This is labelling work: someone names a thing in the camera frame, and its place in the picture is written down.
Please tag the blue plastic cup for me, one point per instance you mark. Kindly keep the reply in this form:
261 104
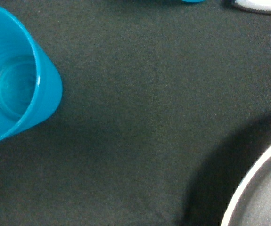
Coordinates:
193 1
30 85

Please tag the black tablecloth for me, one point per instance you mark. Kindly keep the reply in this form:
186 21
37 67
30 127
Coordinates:
165 107

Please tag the black frying pan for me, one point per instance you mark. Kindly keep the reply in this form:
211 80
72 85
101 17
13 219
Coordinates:
251 203

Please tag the white cloth-like toy bone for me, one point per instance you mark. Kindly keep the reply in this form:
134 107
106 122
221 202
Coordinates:
259 6

